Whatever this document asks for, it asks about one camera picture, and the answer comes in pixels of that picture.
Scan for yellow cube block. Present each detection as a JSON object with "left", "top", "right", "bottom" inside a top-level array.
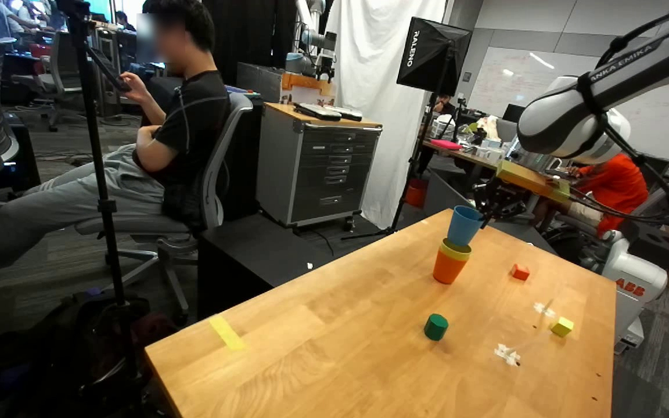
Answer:
[{"left": 549, "top": 316, "right": 577, "bottom": 338}]

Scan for black softbox light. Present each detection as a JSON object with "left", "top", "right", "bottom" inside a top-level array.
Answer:
[{"left": 394, "top": 17, "right": 475, "bottom": 98}]

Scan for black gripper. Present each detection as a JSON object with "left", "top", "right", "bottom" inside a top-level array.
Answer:
[{"left": 475, "top": 172, "right": 519, "bottom": 232}]

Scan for white jack toy with stick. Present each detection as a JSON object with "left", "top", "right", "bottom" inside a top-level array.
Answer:
[
  {"left": 533, "top": 298, "right": 558, "bottom": 332},
  {"left": 492, "top": 342, "right": 525, "bottom": 369}
]

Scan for black tripod stand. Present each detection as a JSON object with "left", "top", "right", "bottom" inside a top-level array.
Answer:
[{"left": 53, "top": 0, "right": 151, "bottom": 328}]

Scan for cardboard box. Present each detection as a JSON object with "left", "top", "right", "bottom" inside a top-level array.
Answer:
[{"left": 277, "top": 70, "right": 340, "bottom": 108}]

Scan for person in orange shirt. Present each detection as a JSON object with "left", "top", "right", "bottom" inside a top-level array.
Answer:
[{"left": 569, "top": 149, "right": 653, "bottom": 237}]

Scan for blue plastic cup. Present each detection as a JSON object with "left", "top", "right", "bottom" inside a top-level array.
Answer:
[{"left": 443, "top": 203, "right": 483, "bottom": 248}]

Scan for orange plastic cup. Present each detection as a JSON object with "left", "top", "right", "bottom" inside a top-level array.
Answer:
[{"left": 431, "top": 250, "right": 470, "bottom": 287}]

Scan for black light stand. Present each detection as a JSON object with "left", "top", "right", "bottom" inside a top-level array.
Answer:
[{"left": 385, "top": 90, "right": 440, "bottom": 237}]

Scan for yellow plastic cup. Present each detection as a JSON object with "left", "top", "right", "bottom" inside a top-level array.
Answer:
[{"left": 438, "top": 238, "right": 475, "bottom": 265}]

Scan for white ABB robot base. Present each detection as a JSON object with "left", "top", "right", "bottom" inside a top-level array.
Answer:
[{"left": 600, "top": 230, "right": 669, "bottom": 352}]

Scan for grey drawer cabinet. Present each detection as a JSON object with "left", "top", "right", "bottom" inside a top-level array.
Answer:
[{"left": 253, "top": 99, "right": 385, "bottom": 230}]

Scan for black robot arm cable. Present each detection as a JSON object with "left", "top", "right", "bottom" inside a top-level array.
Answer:
[{"left": 575, "top": 66, "right": 669, "bottom": 206}]

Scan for cluttered work desk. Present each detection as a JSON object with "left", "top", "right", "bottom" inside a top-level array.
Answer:
[{"left": 426, "top": 113, "right": 586, "bottom": 216}]

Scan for green cylinder block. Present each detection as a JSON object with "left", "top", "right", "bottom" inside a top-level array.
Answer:
[{"left": 423, "top": 311, "right": 454, "bottom": 343}]

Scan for black keyboard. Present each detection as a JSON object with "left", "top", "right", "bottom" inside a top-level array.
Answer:
[
  {"left": 335, "top": 104, "right": 368, "bottom": 122},
  {"left": 294, "top": 99, "right": 345, "bottom": 122}
]

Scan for person in black t-shirt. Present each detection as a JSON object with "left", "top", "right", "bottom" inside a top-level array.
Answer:
[{"left": 0, "top": 0, "right": 233, "bottom": 308}]

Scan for white curtain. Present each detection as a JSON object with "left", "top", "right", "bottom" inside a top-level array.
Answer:
[{"left": 326, "top": 0, "right": 454, "bottom": 232}]

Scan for grey swivel office chair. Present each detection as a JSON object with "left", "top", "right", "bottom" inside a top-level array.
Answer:
[{"left": 112, "top": 90, "right": 258, "bottom": 316}]

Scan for yellow tape strip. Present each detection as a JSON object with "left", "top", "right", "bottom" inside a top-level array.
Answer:
[{"left": 207, "top": 314, "right": 252, "bottom": 356}]

